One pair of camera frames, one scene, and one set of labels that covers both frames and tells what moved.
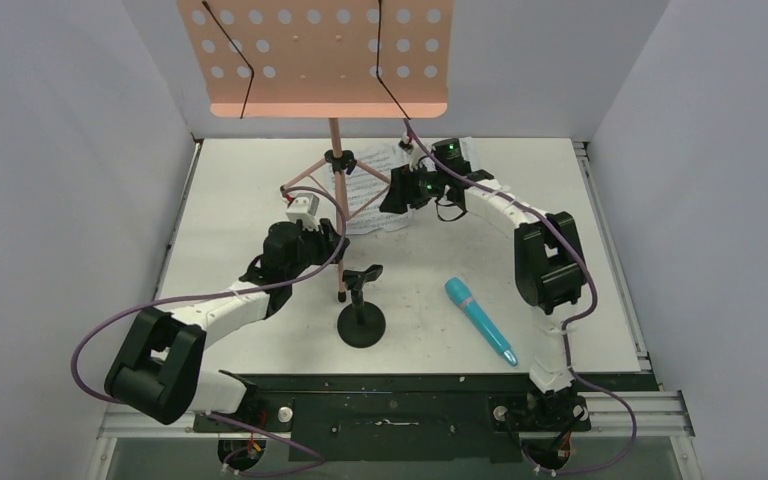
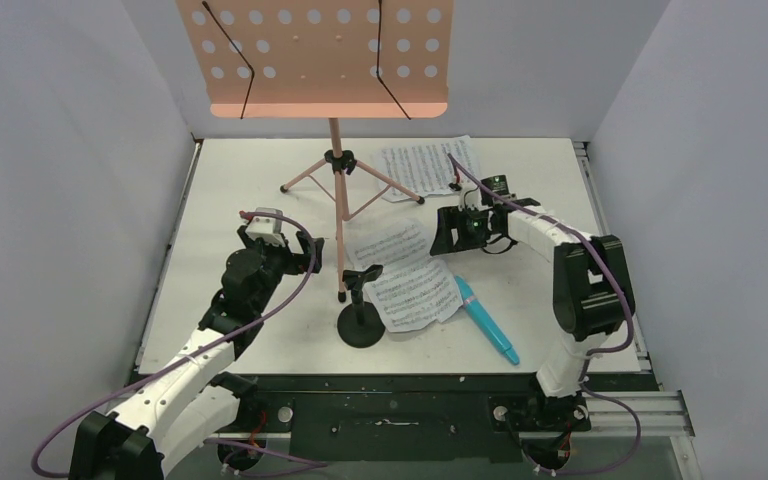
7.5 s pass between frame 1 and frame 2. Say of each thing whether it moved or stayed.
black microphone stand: stayed
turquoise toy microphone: stayed
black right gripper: moved
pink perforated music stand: stayed
